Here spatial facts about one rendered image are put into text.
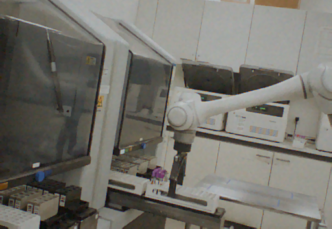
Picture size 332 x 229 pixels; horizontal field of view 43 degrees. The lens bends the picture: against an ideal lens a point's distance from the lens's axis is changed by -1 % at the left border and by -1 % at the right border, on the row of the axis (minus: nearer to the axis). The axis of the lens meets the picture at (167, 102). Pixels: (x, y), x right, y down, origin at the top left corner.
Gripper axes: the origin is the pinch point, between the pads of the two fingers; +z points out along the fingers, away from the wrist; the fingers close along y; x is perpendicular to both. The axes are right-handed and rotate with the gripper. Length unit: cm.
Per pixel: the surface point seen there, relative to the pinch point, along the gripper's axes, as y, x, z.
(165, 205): -6.2, 1.4, 6.0
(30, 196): -56, 33, -1
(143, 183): -3.4, 13.2, 0.2
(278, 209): 24.4, -42.8, 4.5
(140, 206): -6.6, 12.0, 9.0
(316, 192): 229, -74, 33
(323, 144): 230, -72, -10
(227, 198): 24.2, -19.3, 4.9
